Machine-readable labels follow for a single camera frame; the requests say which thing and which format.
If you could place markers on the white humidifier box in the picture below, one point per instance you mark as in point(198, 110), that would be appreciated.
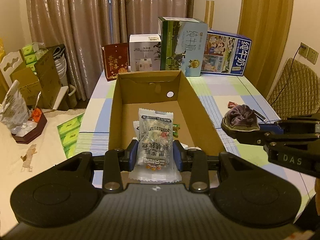
point(145, 52)

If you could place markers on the green milk carton box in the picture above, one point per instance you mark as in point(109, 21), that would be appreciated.
point(182, 44)

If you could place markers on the brown curtain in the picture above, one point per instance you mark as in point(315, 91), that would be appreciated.
point(85, 26)

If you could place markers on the white plastic bag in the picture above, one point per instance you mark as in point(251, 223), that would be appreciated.
point(59, 57)

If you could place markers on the clear snack packet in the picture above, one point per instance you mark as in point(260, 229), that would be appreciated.
point(155, 160)

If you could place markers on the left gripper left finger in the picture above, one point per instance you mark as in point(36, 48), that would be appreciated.
point(116, 161)

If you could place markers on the golden yellow curtain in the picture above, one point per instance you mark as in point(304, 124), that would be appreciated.
point(266, 23)

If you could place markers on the blue milk carton box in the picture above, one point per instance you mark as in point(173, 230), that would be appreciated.
point(225, 53)

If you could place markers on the purple velvet scrunchie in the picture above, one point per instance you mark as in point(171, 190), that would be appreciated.
point(240, 118)

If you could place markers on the white silver foil bag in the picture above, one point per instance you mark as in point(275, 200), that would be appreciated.
point(14, 110)

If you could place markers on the brown cardboard carton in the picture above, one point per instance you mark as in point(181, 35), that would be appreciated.
point(43, 77)

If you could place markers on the green tissue packs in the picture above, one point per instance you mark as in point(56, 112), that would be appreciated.
point(32, 53)

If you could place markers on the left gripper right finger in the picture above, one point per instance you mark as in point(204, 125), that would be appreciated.
point(194, 161)

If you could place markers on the red gift box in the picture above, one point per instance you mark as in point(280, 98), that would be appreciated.
point(115, 60)

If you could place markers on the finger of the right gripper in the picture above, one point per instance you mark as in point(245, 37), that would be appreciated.
point(253, 135)
point(295, 124)

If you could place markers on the dark red wooden tray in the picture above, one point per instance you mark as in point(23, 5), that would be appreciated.
point(32, 129)

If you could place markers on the checkered bed sheet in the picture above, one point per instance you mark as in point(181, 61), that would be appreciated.
point(215, 92)

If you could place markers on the brown cardboard box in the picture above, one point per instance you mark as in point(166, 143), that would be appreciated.
point(164, 91)

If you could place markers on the wall power socket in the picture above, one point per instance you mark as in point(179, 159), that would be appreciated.
point(308, 53)

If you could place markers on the green tissue pack on bed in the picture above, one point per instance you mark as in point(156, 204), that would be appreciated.
point(68, 133)

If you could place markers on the red snack packet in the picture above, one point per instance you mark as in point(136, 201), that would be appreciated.
point(231, 105)

